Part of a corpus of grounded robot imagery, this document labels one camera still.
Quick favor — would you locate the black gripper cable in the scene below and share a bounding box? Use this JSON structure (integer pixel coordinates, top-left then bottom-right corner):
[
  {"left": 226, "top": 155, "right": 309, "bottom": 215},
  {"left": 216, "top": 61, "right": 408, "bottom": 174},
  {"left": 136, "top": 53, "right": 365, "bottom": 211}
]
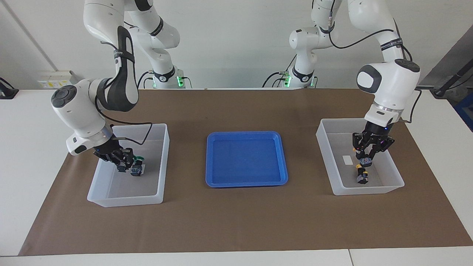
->
[
  {"left": 327, "top": 0, "right": 423, "bottom": 123},
  {"left": 94, "top": 79, "right": 153, "bottom": 145}
]

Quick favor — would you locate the white wall socket panel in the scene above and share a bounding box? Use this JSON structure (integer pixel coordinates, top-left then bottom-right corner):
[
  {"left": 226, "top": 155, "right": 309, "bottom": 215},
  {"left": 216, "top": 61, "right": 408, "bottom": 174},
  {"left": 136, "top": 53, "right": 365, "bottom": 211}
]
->
[{"left": 38, "top": 70, "right": 80, "bottom": 89}]

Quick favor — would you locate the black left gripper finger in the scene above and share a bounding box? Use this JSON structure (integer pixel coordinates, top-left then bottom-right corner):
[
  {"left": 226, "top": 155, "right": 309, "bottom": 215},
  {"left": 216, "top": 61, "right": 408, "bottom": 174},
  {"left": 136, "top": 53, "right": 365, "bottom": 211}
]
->
[
  {"left": 370, "top": 137, "right": 395, "bottom": 162},
  {"left": 352, "top": 132, "right": 367, "bottom": 160}
]

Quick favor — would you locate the translucent white plastic box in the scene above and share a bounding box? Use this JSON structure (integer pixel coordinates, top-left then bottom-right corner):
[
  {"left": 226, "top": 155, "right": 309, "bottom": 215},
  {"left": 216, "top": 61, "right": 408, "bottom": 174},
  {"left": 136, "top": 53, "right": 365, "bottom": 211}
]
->
[
  {"left": 87, "top": 123, "right": 170, "bottom": 208},
  {"left": 316, "top": 118, "right": 405, "bottom": 196}
]

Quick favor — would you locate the black table clamp device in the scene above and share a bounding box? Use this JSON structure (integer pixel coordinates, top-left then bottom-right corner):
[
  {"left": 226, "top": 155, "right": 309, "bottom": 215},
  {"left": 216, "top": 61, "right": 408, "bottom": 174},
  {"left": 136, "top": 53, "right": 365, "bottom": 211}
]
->
[{"left": 0, "top": 78, "right": 19, "bottom": 99}]

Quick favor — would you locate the green push button switch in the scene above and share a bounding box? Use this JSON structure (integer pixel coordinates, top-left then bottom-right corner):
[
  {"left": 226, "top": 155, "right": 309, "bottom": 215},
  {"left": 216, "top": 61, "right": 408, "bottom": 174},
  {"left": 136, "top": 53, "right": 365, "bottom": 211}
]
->
[{"left": 131, "top": 155, "right": 146, "bottom": 177}]

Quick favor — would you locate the brown table mat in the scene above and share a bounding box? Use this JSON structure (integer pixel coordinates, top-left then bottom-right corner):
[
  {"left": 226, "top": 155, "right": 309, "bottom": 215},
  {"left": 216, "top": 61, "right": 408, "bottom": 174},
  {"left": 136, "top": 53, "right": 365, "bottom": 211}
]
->
[{"left": 18, "top": 88, "right": 473, "bottom": 256}]

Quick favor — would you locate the black metal stand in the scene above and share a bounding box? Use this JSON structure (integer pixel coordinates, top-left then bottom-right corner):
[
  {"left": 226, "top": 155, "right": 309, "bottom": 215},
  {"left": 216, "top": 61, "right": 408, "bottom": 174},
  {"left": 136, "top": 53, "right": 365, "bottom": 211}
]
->
[{"left": 431, "top": 61, "right": 473, "bottom": 98}]

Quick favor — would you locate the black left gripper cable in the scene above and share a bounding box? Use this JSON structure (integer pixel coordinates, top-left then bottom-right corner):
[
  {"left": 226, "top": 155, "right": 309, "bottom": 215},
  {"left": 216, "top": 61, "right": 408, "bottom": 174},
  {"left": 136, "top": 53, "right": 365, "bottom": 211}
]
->
[{"left": 327, "top": 0, "right": 423, "bottom": 123}]

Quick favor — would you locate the blue crate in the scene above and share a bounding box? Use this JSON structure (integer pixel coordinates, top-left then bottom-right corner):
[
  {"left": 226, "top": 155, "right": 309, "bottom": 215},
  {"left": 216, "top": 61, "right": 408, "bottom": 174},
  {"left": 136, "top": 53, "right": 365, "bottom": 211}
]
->
[{"left": 455, "top": 100, "right": 473, "bottom": 132}]

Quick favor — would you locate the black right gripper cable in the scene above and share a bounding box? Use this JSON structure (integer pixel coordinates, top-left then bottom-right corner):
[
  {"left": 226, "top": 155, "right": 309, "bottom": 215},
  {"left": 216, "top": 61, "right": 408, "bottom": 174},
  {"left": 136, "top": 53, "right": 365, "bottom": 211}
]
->
[{"left": 94, "top": 79, "right": 153, "bottom": 145}]

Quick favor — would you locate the blue plastic tray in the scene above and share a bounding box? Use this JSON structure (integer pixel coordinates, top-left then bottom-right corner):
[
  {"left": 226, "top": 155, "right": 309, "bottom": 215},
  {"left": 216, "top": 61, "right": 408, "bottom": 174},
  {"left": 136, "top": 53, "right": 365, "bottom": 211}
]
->
[{"left": 205, "top": 131, "right": 289, "bottom": 188}]

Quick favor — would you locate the yellow push button switch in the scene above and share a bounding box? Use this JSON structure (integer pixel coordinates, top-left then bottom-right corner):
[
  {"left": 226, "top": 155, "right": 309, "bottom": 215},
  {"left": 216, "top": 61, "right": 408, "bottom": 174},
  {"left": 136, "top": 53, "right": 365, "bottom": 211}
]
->
[
  {"left": 355, "top": 164, "right": 370, "bottom": 185},
  {"left": 353, "top": 147, "right": 372, "bottom": 166}
]

